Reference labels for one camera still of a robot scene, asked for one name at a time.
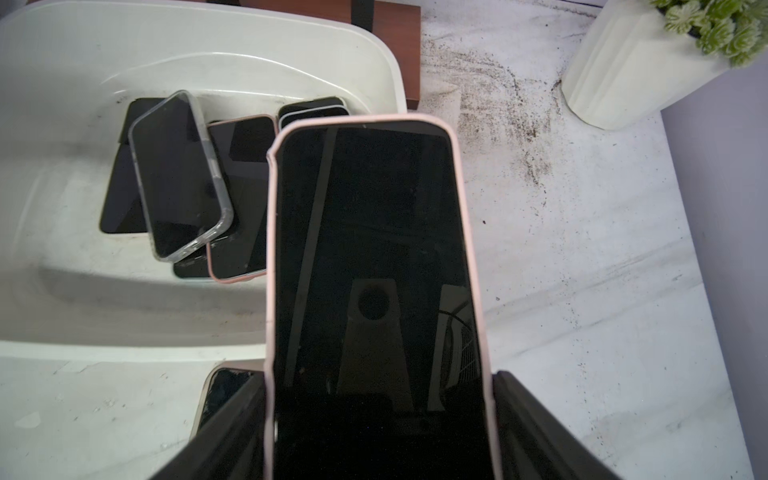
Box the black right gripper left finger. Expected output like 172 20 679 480
153 371 266 479

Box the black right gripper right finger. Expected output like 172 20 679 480
493 371 618 480

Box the black phone tan case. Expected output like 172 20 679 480
189 359 264 439

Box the black phone grey case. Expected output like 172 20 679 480
264 114 502 479

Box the white plastic storage box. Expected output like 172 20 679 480
1 1 406 362

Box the black phone pink case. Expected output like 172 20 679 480
207 115 276 284

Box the black phone clear case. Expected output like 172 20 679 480
127 90 235 263

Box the black bare phone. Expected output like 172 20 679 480
99 97 163 234

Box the green plant white pot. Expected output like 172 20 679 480
561 1 767 130

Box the brown wooden tiered stand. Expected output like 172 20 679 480
211 0 421 110

